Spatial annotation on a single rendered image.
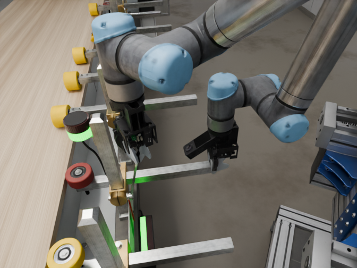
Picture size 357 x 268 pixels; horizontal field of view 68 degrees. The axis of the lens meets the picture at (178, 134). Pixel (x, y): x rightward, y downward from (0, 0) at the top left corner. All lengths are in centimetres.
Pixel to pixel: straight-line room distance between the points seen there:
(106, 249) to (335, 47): 57
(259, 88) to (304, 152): 162
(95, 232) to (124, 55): 31
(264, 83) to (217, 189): 127
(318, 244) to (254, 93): 36
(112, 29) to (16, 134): 73
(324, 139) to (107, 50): 70
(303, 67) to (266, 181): 147
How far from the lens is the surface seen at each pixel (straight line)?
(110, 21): 48
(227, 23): 44
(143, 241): 92
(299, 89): 60
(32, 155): 100
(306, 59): 58
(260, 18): 42
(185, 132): 228
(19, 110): 124
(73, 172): 87
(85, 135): 67
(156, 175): 86
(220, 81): 67
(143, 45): 43
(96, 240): 55
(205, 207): 180
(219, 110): 69
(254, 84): 71
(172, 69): 40
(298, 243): 155
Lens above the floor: 152
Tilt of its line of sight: 42 degrees down
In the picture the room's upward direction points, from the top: 3 degrees counter-clockwise
